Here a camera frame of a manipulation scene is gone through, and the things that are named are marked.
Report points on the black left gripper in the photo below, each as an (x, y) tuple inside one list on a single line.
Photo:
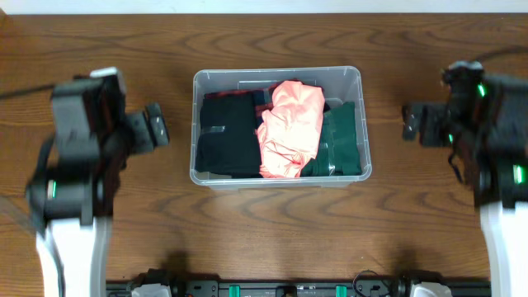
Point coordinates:
[(145, 129)]

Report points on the black mounting rail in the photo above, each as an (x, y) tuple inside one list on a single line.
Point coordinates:
[(365, 283)]

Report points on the black cloth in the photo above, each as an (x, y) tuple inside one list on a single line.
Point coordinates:
[(228, 143)]

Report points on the red plaid shirt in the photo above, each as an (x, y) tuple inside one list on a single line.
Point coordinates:
[(262, 98)]

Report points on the pink cloth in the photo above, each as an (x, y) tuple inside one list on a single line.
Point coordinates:
[(290, 131)]

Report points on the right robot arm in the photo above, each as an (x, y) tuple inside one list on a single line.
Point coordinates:
[(484, 123)]

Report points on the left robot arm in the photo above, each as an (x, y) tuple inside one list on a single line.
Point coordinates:
[(77, 175)]

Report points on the clear plastic storage bin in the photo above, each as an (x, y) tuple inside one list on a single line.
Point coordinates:
[(340, 84)]

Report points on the dark green cloth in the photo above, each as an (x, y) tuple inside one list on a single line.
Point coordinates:
[(338, 154)]

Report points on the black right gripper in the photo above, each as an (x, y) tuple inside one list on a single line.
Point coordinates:
[(440, 119)]

